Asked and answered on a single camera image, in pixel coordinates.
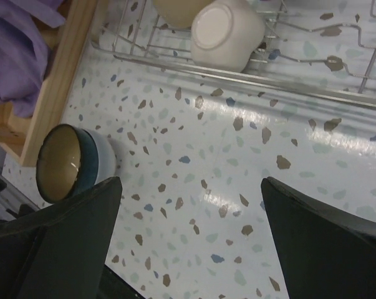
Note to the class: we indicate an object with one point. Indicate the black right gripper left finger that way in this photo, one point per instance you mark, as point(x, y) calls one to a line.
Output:
point(60, 251)

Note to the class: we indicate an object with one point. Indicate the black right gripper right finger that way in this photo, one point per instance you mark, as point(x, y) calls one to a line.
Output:
point(324, 252)

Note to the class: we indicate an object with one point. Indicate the dark teal glazed bowl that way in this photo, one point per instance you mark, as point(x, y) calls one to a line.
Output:
point(72, 160)

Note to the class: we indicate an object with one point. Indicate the wooden clothes rack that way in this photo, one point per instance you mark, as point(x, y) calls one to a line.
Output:
point(22, 137)

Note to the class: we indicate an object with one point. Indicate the purple t-shirt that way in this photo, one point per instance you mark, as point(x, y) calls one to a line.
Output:
point(24, 54)

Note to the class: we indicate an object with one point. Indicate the small white bowl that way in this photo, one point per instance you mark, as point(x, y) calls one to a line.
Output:
point(224, 34)

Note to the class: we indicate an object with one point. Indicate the beige ceramic bowl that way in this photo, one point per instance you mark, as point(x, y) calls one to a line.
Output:
point(179, 13)

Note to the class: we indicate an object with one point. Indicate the metal wire dish rack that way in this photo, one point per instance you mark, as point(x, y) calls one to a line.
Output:
point(323, 49)

